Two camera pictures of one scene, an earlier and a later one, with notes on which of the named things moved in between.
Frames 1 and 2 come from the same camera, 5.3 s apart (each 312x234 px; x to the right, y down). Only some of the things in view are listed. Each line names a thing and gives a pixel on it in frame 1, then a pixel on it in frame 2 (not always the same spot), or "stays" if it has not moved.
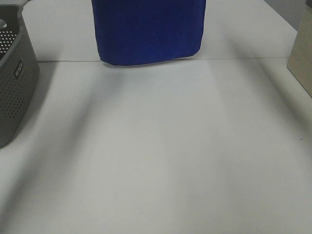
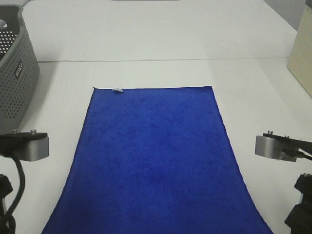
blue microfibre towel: (132, 31) to (152, 160)
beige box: (300, 61) stays
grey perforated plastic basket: (19, 69) stays
